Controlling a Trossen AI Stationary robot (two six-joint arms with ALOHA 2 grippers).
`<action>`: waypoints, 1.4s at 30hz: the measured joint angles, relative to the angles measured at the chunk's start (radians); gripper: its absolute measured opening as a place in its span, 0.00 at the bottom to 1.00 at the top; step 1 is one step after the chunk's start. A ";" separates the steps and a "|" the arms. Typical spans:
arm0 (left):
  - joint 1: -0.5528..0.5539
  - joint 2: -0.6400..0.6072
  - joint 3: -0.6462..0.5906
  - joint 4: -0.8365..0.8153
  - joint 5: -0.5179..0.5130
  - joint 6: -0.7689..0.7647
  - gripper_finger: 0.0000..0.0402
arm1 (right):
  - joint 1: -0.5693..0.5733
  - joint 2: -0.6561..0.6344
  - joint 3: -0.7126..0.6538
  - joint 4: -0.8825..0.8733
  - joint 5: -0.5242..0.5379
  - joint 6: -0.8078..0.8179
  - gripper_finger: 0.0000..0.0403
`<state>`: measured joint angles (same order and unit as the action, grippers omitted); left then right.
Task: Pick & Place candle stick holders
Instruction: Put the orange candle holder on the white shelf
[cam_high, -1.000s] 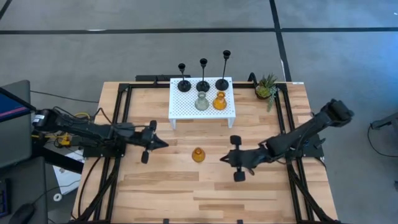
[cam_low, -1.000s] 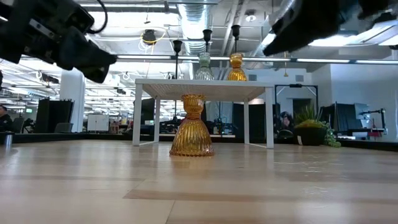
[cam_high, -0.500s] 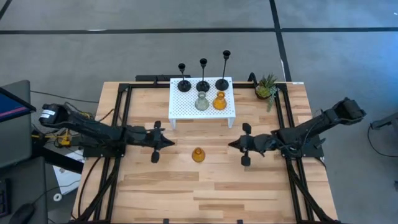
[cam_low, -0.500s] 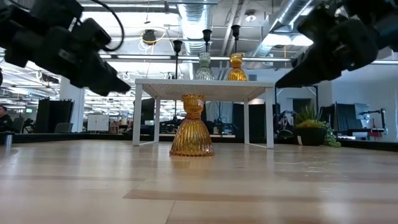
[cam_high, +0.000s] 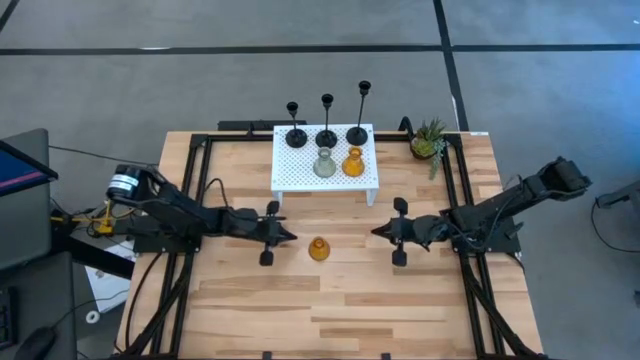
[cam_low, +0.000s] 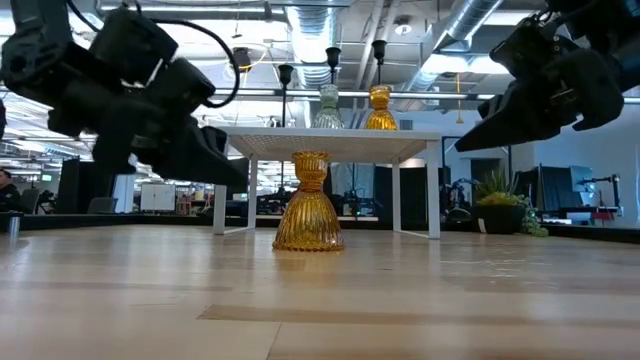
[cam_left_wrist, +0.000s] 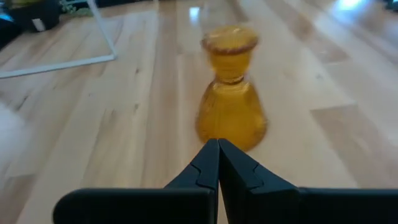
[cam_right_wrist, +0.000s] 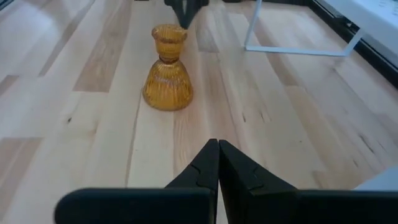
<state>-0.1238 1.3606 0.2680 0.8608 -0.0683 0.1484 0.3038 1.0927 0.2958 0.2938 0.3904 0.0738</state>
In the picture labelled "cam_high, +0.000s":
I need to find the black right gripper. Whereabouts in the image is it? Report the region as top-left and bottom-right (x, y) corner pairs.
(371, 197), (449, 268)

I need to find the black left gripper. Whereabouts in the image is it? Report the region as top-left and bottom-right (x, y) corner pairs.
(221, 199), (299, 268)

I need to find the amber ribbed glass candle holder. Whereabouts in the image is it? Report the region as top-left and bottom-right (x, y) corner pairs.
(341, 145), (366, 178)
(307, 236), (331, 263)

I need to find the grey glass candle holder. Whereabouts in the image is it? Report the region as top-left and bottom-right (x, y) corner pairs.
(312, 146), (337, 179)

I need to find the short black candlestick holder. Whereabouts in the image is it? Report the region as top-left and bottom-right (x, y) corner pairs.
(284, 101), (309, 149)

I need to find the tall black candlestick holder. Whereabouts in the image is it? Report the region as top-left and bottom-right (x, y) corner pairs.
(345, 80), (373, 147)

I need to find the medium black candlestick holder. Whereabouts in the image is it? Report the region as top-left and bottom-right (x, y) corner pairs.
(314, 93), (339, 149)

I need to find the white perforated metal shelf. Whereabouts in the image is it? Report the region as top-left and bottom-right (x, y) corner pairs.
(270, 123), (380, 208)

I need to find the potted green succulent plant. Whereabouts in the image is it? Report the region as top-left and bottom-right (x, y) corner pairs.
(409, 117), (449, 181)

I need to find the yellow clamp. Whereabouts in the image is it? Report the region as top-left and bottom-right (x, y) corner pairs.
(97, 199), (117, 236)

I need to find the white paper sheet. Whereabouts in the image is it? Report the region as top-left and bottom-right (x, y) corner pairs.
(83, 238), (137, 315)

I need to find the black stand leg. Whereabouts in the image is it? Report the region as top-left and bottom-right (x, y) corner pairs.
(49, 234), (137, 281)

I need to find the grey stand leg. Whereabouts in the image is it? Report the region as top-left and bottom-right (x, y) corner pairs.
(594, 178), (640, 211)

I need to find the grey desk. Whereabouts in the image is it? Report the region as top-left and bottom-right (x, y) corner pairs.
(0, 252), (78, 360)

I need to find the grey panel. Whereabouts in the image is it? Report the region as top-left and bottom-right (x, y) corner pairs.
(0, 128), (51, 271)

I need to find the computer monitor blue screen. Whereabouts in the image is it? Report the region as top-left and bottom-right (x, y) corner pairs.
(0, 139), (60, 199)

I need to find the black computer mouse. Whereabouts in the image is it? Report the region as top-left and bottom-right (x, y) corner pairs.
(13, 326), (57, 360)

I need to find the black keyboard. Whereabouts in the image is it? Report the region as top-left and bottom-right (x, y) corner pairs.
(0, 287), (16, 351)

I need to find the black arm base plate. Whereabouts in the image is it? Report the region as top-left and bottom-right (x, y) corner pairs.
(132, 214), (206, 254)
(447, 213), (522, 254)

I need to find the black floor cable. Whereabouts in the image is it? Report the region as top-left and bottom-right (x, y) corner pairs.
(48, 144), (160, 167)
(590, 198), (640, 254)

